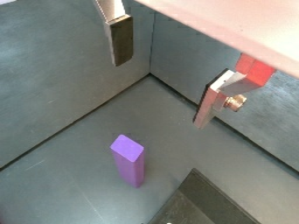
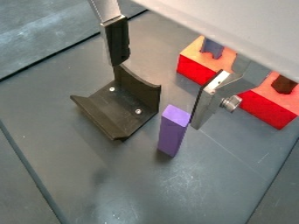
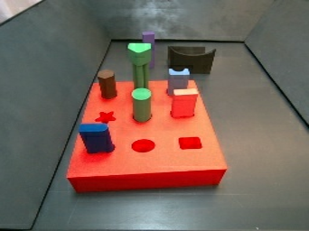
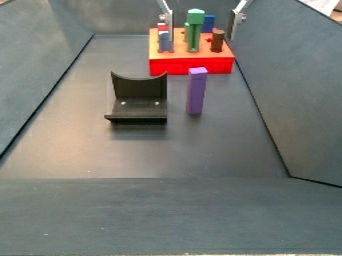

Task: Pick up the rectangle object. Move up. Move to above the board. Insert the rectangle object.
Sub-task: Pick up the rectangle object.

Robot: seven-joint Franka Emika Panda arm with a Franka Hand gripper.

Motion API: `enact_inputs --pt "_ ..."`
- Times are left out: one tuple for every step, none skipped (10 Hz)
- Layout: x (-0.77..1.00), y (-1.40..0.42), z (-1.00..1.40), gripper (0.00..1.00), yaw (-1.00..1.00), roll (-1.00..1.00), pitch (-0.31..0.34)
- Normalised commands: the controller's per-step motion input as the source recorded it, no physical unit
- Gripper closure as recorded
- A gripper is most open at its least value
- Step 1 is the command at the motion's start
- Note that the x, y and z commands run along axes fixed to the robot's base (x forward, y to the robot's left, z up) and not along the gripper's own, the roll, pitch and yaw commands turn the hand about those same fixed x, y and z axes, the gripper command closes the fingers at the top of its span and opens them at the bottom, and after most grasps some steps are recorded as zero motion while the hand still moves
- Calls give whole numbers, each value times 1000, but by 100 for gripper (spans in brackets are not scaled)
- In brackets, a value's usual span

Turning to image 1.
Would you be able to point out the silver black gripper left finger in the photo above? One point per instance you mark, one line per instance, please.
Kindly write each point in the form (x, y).
(119, 29)

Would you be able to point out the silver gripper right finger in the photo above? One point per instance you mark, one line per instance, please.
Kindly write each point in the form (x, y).
(223, 93)

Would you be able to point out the purple rectangular block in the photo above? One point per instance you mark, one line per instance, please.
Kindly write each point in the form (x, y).
(129, 156)

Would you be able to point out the black curved holder stand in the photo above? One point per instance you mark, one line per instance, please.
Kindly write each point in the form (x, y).
(200, 203)

